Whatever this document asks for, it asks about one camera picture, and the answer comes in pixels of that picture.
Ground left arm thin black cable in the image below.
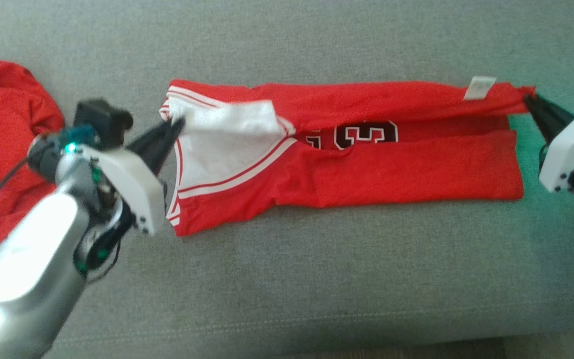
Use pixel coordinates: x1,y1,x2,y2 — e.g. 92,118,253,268
0,159,32,194

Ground left arm blue cable connector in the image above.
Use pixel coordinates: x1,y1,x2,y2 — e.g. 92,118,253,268
57,125,97,149

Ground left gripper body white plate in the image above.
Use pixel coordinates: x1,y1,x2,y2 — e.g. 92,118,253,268
84,144,166,237

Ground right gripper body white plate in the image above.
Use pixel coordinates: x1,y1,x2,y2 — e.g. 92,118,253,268
538,110,574,193

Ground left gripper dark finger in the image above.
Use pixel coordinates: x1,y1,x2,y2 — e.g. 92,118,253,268
127,117,186,156
142,136,179,176

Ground red basketball jersey white trim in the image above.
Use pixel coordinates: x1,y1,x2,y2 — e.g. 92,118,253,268
159,75,537,238

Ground red shorts white side panels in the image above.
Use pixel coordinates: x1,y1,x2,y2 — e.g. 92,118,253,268
0,60,66,252

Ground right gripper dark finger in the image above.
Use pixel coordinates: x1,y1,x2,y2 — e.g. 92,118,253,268
523,94,574,126
524,101,563,146

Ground large grey sofa seat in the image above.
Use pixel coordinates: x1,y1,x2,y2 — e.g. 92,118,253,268
0,0,574,359

